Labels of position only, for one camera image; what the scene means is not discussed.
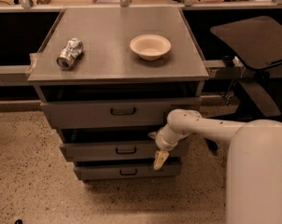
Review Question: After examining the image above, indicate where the grey top drawer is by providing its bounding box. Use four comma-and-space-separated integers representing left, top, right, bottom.
41, 98, 202, 129

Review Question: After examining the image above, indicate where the grey drawer cabinet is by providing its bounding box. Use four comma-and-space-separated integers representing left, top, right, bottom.
29, 7, 208, 168

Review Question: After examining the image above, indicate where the grey drawer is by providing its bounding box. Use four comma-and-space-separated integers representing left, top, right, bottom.
74, 161, 182, 181
41, 98, 202, 129
59, 137, 191, 162

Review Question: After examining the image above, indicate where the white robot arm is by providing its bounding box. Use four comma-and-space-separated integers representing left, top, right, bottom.
148, 109, 282, 224

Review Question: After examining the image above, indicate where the grey bottom drawer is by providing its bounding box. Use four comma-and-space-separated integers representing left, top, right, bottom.
74, 161, 182, 181

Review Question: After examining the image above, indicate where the black office chair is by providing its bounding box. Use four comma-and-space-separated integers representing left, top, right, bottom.
210, 16, 282, 121

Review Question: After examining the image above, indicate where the white bowl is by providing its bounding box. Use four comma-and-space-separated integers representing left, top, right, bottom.
130, 35, 171, 61

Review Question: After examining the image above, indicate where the crushed silver can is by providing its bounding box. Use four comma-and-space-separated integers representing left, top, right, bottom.
56, 38, 83, 70

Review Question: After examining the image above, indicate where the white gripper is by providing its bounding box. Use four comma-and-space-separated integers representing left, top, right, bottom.
148, 125, 188, 171

